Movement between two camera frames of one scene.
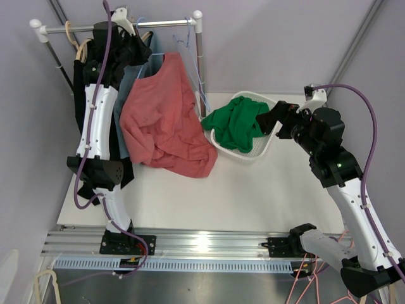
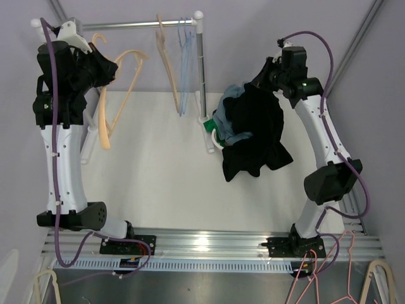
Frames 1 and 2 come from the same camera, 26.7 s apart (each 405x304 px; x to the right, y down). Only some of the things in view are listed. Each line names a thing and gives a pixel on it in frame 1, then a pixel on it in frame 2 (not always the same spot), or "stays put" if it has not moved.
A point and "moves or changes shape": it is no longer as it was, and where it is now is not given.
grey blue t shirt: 131,73 -> 223,122
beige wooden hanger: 146,35 -> 163,52
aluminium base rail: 77,249 stays put
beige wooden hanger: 81,52 moves or changes shape
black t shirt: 110,59 -> 258,113
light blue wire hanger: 202,90 -> 188,73
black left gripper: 143,52 -> 107,68
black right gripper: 282,111 -> 260,82
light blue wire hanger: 152,54 -> 183,63
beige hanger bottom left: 37,294 stays put
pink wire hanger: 315,276 stays put
